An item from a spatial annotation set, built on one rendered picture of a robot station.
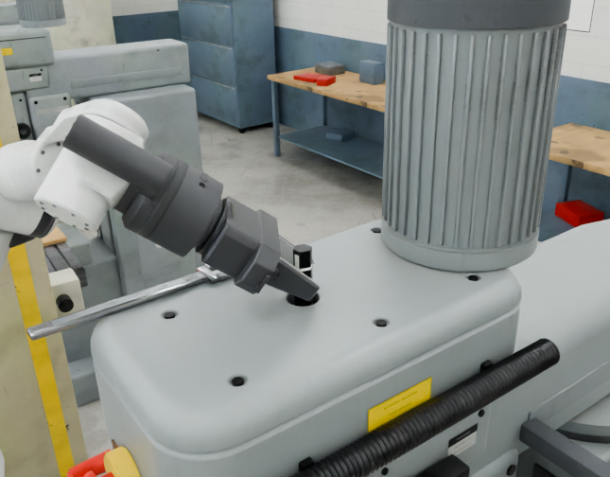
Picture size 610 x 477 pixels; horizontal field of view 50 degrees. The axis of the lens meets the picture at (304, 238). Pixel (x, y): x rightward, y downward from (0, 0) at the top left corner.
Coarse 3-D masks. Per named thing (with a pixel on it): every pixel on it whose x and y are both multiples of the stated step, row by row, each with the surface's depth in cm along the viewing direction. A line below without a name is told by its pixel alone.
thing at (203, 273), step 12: (204, 264) 80; (192, 276) 78; (204, 276) 78; (216, 276) 78; (228, 276) 78; (156, 288) 75; (168, 288) 75; (180, 288) 76; (120, 300) 73; (132, 300) 73; (144, 300) 74; (84, 312) 71; (96, 312) 71; (108, 312) 71; (48, 324) 69; (60, 324) 69; (72, 324) 69; (36, 336) 67
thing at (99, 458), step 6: (108, 450) 78; (96, 456) 77; (102, 456) 77; (84, 462) 77; (90, 462) 77; (96, 462) 77; (102, 462) 77; (72, 468) 76; (78, 468) 76; (84, 468) 76; (90, 468) 76; (96, 468) 76; (102, 468) 77; (72, 474) 75; (78, 474) 75; (84, 474) 76; (96, 474) 77
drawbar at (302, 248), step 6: (294, 246) 72; (300, 246) 72; (306, 246) 72; (294, 252) 71; (300, 252) 71; (306, 252) 71; (294, 258) 71; (300, 258) 71; (306, 258) 71; (294, 264) 72; (300, 264) 71; (306, 264) 71; (312, 276) 73; (300, 300) 73; (312, 300) 74; (300, 306) 74
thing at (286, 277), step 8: (280, 264) 69; (288, 264) 69; (280, 272) 69; (288, 272) 69; (296, 272) 69; (272, 280) 69; (280, 280) 69; (288, 280) 69; (296, 280) 70; (304, 280) 70; (312, 280) 70; (280, 288) 70; (288, 288) 70; (296, 288) 70; (304, 288) 70; (312, 288) 70; (304, 296) 70; (312, 296) 71
